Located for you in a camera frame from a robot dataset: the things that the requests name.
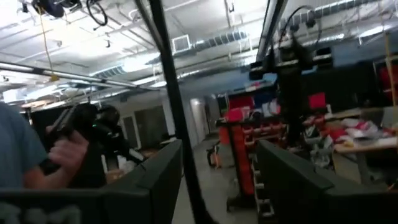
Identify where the spiral metal air duct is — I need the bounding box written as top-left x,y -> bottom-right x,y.
191,30 -> 249,55

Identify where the black camera stand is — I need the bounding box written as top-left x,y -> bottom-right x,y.
248,4 -> 331,149

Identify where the person's hand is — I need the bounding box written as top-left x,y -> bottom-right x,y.
45,124 -> 90,187

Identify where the person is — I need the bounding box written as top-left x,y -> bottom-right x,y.
0,101 -> 91,190

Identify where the yellow extension cord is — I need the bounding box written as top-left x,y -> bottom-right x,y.
36,11 -> 60,82

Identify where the grey double door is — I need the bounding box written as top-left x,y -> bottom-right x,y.
121,105 -> 170,150

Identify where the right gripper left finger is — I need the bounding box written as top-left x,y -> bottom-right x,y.
0,139 -> 183,224

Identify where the cluttered wooden workbench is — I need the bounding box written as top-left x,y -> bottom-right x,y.
303,105 -> 398,190

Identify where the large spiral air duct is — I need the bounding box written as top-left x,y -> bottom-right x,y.
287,0 -> 379,24

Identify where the metal ceiling pipe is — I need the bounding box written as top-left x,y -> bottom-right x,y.
0,60 -> 158,91

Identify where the black hanging cable loop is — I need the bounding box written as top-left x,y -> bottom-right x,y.
86,0 -> 109,27

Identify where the red parts bin rack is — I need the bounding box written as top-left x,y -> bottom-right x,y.
216,93 -> 289,215

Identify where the red box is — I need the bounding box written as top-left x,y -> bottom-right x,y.
308,92 -> 327,110

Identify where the orange hand truck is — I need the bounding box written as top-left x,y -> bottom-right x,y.
205,140 -> 222,169

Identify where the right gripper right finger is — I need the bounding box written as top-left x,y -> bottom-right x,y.
256,139 -> 398,224

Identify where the white ceiling vent grille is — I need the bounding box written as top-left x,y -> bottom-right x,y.
172,34 -> 192,54

